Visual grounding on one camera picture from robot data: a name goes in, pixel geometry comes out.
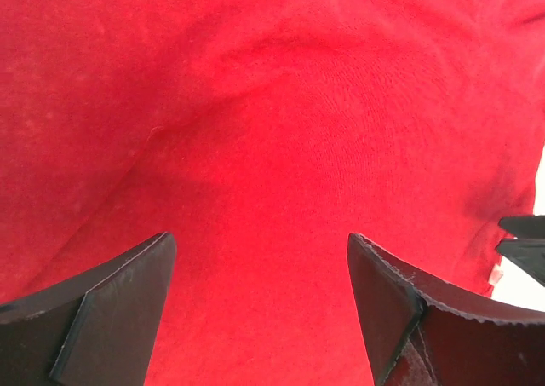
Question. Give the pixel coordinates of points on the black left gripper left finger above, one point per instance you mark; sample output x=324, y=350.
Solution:
x=96, y=328

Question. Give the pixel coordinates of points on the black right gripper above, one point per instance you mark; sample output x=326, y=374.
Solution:
x=526, y=248

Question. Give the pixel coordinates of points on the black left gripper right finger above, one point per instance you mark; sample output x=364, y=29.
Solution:
x=421, y=330

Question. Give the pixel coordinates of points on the red t shirt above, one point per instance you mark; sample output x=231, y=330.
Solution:
x=261, y=133

